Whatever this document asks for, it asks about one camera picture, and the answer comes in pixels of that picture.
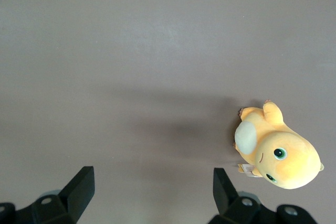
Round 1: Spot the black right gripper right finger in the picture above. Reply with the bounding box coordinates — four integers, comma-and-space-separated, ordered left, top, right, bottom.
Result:
207, 167, 322, 224

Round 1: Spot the yellow plush toy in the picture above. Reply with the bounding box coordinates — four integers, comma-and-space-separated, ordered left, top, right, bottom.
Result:
233, 99, 326, 190

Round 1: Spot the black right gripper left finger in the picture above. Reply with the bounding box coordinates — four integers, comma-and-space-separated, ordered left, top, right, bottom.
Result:
0, 166, 95, 224

